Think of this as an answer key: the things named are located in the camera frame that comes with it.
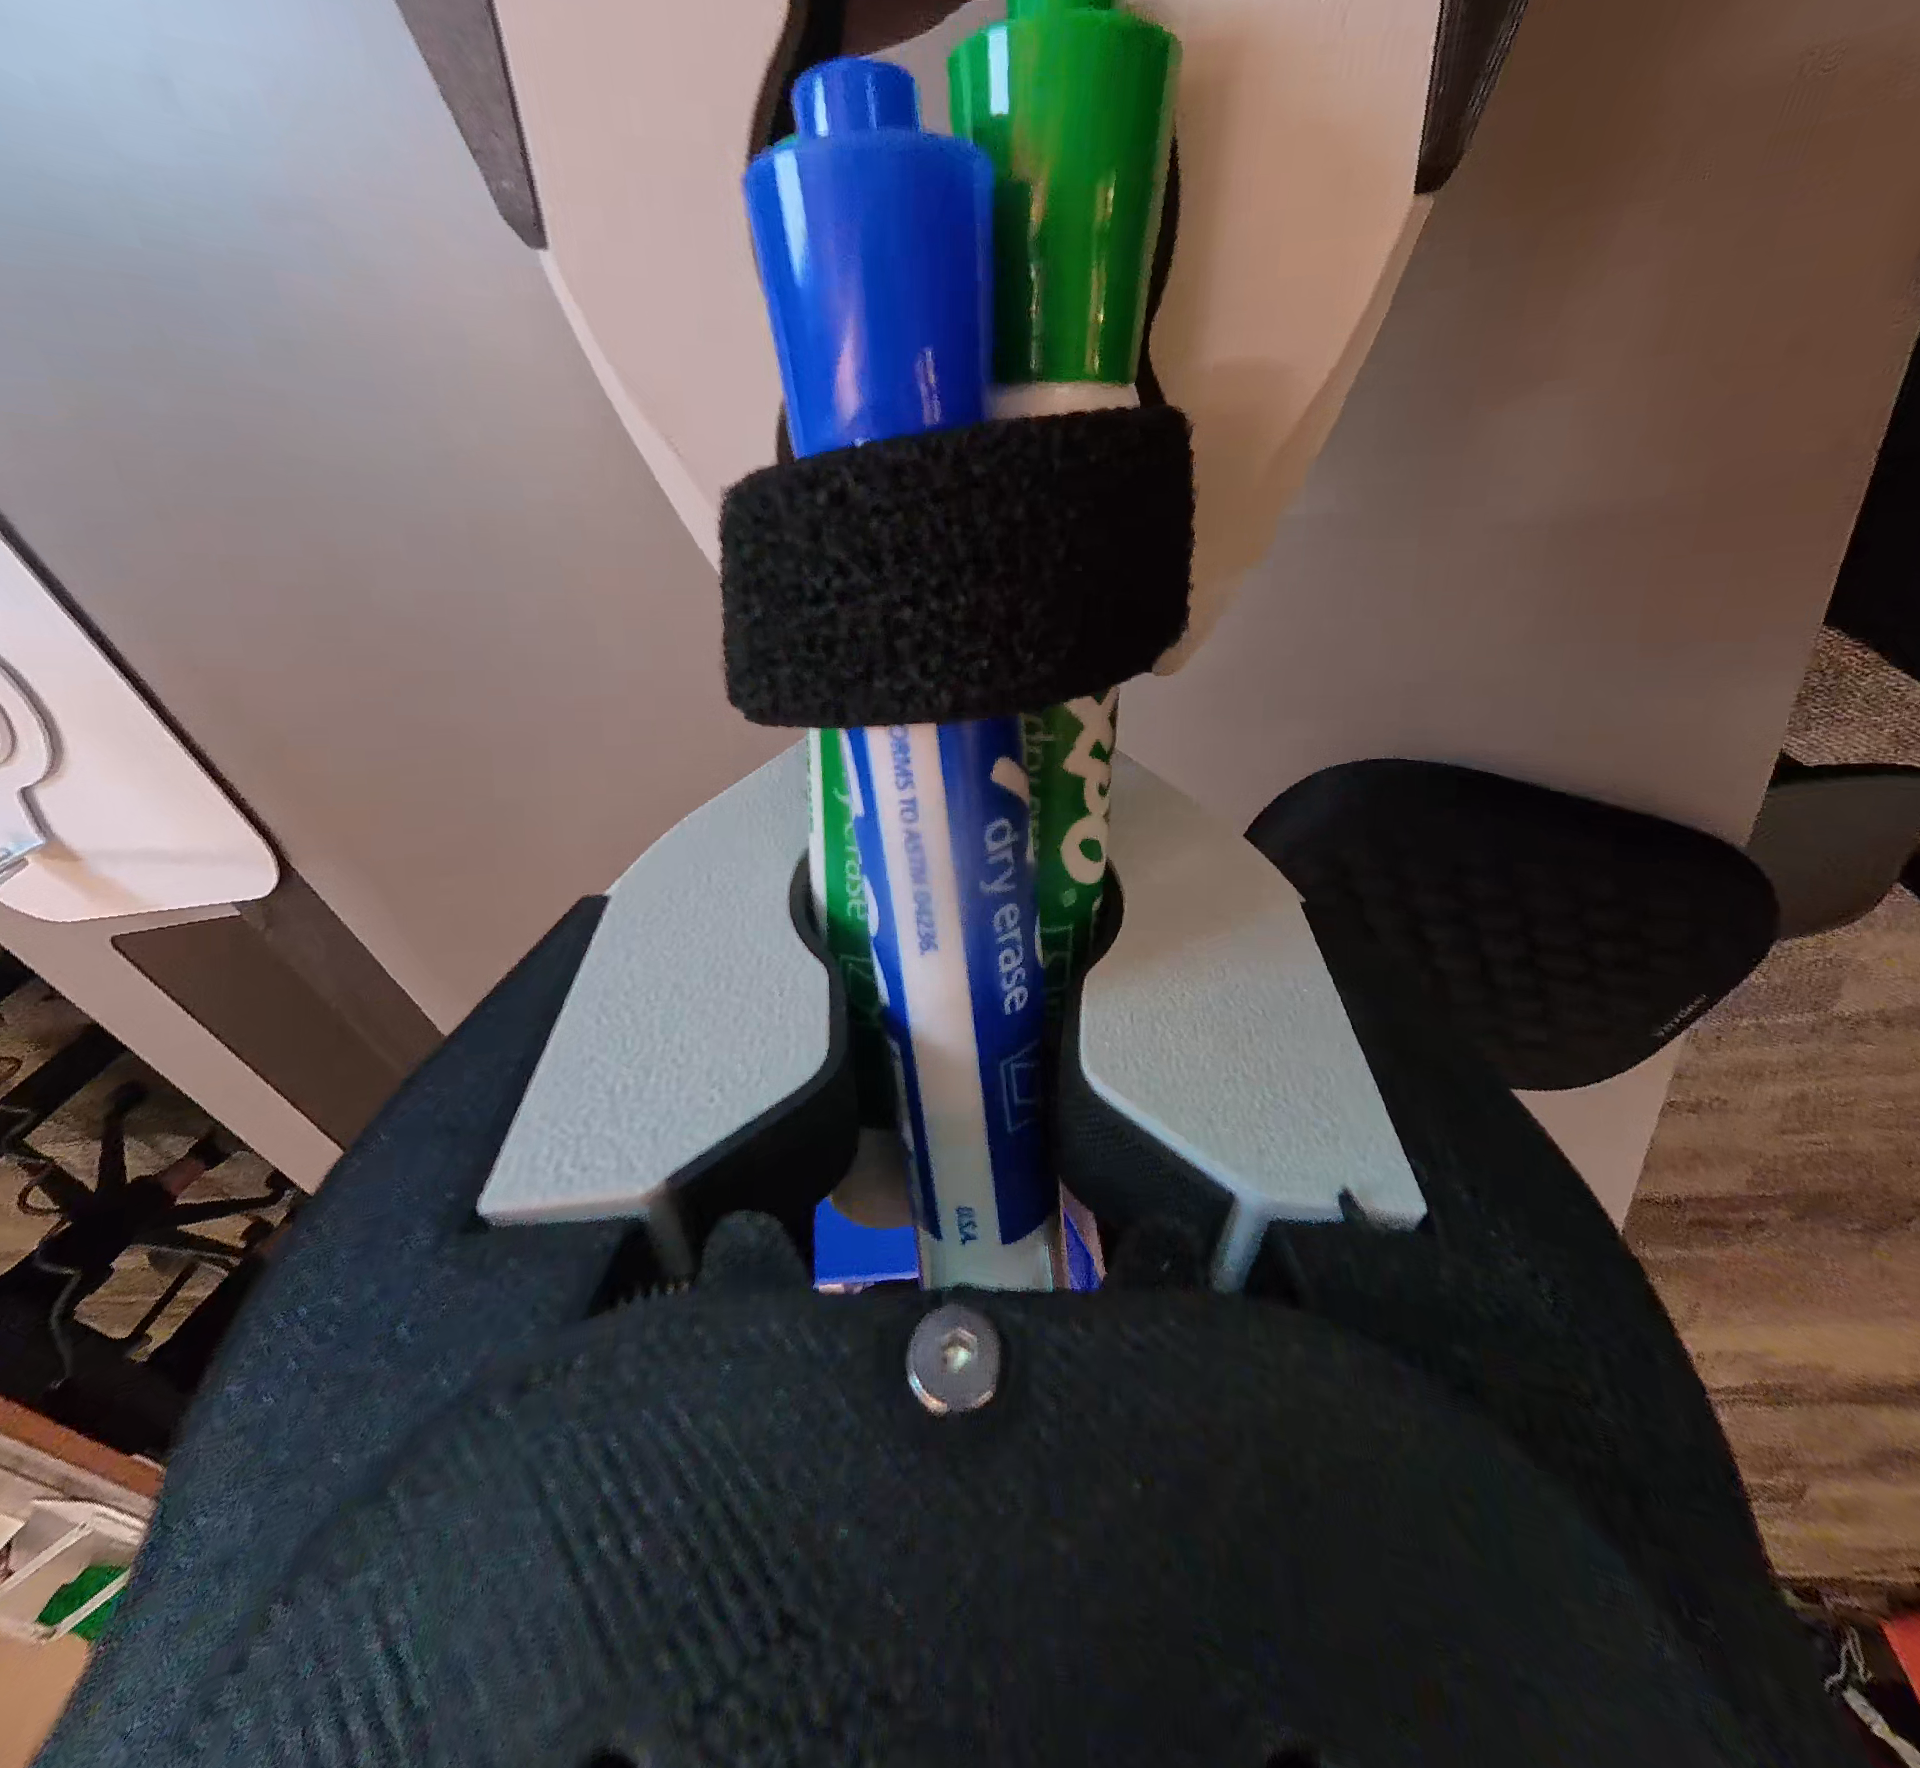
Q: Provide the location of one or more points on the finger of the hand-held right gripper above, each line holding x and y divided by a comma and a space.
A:
1288, 149
630, 149

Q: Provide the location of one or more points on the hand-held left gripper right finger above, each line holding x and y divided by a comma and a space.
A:
1230, 1034

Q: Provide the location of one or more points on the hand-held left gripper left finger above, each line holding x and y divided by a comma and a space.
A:
675, 1034

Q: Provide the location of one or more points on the green dry-erase marker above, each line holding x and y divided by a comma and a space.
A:
833, 839
1073, 178

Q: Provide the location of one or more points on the blue plastic bin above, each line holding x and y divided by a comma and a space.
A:
847, 1251

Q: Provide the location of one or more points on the blue dry-erase marker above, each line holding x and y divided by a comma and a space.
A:
869, 298

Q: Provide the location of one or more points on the black chair base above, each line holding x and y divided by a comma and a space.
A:
120, 1199

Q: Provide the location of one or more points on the white stand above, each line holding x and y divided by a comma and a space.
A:
104, 780

